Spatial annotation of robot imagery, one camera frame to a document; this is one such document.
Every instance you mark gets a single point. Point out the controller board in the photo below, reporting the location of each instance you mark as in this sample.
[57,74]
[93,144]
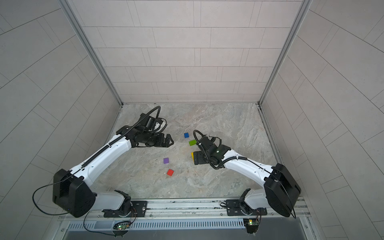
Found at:
[251,225]
[122,226]

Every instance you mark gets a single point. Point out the left controller board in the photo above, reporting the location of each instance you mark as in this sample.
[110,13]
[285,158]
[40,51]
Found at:
[122,226]

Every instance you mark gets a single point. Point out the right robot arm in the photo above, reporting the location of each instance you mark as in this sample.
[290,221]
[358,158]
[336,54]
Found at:
[279,189]

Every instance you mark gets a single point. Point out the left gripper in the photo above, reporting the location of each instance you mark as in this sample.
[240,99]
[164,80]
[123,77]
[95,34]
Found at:
[160,141]

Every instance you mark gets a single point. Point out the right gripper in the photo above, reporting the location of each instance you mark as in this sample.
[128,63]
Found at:
[199,160]

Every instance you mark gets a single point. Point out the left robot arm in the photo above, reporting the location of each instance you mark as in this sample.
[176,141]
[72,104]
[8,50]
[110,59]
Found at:
[71,189]

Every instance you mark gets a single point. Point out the red wood cube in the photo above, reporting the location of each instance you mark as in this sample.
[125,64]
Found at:
[170,172]

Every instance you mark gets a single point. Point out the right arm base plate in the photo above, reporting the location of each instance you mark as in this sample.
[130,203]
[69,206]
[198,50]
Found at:
[233,209]

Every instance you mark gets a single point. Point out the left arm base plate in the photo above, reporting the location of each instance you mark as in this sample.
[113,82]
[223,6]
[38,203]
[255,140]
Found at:
[138,207]

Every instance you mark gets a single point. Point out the vent grille strip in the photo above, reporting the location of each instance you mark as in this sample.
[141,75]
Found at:
[170,224]

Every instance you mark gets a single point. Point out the green wood block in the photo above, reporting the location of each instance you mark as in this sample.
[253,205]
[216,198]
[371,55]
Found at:
[192,142]

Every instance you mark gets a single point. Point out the right controller board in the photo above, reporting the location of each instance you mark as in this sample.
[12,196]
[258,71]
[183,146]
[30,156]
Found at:
[251,225]

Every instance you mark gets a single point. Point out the aluminium mounting rail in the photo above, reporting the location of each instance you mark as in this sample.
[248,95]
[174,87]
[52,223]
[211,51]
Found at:
[203,208]

